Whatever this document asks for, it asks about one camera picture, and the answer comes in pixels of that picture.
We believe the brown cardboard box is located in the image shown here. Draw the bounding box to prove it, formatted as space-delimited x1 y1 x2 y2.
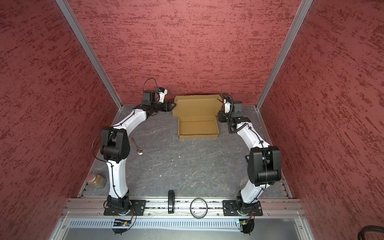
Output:
172 95 222 140

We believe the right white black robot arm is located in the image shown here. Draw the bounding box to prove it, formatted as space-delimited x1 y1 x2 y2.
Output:
218 110 282 216

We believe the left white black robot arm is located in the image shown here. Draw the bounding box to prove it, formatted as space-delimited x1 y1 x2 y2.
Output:
98 101 177 217

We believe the small metal spoon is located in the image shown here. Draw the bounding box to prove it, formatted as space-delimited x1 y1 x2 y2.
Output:
131 138 144 156

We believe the glass spice jar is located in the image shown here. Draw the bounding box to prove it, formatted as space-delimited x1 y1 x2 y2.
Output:
86 173 107 189

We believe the right circuit board connector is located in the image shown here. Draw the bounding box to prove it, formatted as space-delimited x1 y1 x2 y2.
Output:
239 219 255 235

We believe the circuit board connector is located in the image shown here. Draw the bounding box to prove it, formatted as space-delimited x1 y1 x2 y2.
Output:
239 219 255 235
112 219 132 235

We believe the left circuit board connector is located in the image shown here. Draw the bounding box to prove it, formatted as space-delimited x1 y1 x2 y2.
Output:
112 219 132 235

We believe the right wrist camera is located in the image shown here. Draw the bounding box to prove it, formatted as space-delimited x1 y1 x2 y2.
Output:
224 100 243 114

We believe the black cable ring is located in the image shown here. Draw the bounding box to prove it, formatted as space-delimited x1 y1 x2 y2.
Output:
189 197 209 219

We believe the black handle bar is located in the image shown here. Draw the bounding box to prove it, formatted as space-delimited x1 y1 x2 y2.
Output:
168 190 175 214

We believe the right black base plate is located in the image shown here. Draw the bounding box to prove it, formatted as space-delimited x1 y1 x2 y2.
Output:
223 200 263 217

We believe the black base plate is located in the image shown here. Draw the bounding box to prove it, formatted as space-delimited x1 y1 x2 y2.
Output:
223 200 263 217
104 200 146 217

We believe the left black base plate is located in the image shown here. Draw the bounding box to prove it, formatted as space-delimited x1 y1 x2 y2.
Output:
104 200 146 217

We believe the white perforated cable duct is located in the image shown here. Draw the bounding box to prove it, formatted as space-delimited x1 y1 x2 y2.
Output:
68 218 240 232

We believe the left aluminium corner post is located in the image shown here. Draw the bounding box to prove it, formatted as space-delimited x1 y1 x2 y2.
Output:
56 0 124 110

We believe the aluminium corner post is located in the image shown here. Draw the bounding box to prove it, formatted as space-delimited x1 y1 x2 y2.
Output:
256 0 313 111
56 0 124 110

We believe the right aluminium corner post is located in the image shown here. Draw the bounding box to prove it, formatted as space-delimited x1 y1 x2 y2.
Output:
256 0 313 111

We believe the aluminium frame rail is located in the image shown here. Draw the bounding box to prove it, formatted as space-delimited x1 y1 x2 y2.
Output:
61 197 307 219

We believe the black cable bottom corner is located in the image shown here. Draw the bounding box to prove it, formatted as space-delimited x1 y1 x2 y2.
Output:
357 224 384 240

